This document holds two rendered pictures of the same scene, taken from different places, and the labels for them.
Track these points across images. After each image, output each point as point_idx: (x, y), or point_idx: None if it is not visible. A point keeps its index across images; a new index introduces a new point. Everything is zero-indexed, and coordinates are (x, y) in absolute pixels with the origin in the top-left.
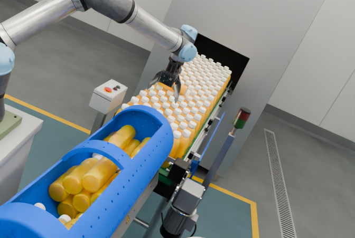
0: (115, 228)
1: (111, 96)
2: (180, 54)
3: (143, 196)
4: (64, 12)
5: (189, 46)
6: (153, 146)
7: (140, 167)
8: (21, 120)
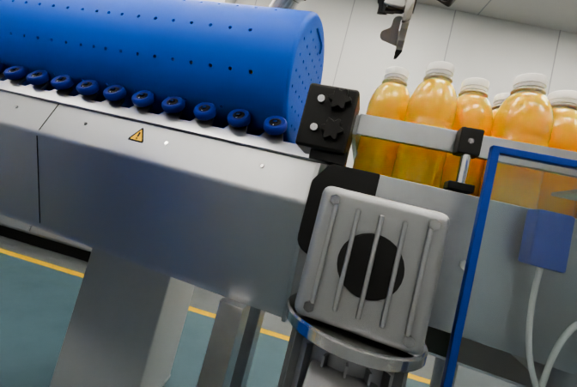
0: (47, 17)
1: None
2: None
3: (219, 157)
4: None
5: None
6: (209, 2)
7: None
8: None
